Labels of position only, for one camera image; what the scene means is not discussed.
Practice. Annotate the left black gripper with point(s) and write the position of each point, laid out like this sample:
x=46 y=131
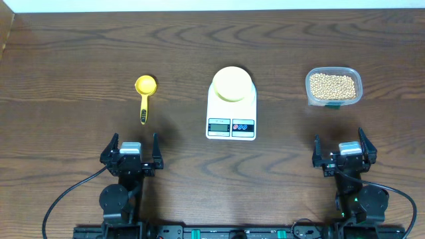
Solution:
x=158 y=162

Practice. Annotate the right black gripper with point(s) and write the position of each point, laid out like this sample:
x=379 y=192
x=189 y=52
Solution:
x=328 y=164

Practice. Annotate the yellow measuring scoop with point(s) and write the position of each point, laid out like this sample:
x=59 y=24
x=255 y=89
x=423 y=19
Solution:
x=146 y=86

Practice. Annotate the white digital kitchen scale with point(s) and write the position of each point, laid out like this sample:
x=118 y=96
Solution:
x=231 y=120

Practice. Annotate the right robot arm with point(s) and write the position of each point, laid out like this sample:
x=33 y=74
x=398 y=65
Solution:
x=359 y=203

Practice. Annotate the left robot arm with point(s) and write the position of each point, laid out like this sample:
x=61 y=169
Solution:
x=115 y=199

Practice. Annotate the yellow bowl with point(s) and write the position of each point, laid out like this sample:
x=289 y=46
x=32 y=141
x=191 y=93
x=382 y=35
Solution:
x=232 y=84

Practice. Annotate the soybeans pile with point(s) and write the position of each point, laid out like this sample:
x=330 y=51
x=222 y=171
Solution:
x=332 y=87

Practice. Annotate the clear plastic container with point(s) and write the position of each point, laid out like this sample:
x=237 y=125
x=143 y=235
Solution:
x=333 y=70

